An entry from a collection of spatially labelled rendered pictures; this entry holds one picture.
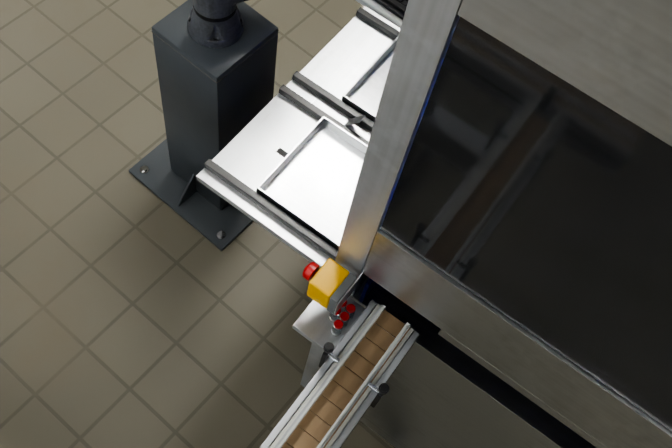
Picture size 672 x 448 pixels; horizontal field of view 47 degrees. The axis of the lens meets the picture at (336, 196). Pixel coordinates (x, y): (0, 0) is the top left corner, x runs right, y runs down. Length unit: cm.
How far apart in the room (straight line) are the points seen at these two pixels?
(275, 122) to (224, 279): 89
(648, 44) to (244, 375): 196
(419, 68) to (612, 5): 30
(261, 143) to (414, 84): 87
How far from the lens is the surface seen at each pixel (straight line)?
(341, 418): 157
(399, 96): 112
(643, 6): 84
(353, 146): 192
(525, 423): 176
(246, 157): 188
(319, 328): 171
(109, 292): 271
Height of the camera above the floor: 249
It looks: 61 degrees down
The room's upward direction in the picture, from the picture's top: 14 degrees clockwise
